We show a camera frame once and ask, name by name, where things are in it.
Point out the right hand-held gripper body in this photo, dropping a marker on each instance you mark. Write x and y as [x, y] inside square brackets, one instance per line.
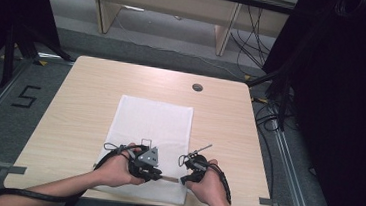
[196, 166]

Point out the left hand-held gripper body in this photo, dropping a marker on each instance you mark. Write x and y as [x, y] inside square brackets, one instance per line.
[147, 160]

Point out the white cloth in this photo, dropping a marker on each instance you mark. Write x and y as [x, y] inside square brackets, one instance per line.
[154, 124]

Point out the person's right hand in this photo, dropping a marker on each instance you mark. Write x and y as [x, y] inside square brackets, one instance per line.
[212, 186]

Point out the person's left hand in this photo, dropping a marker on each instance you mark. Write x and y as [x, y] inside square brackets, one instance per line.
[114, 172]

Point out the black metal stand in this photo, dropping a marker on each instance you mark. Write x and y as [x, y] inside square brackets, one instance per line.
[9, 57]
[283, 101]

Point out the black curtain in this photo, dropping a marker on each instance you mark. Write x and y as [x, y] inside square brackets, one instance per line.
[8, 7]
[344, 113]

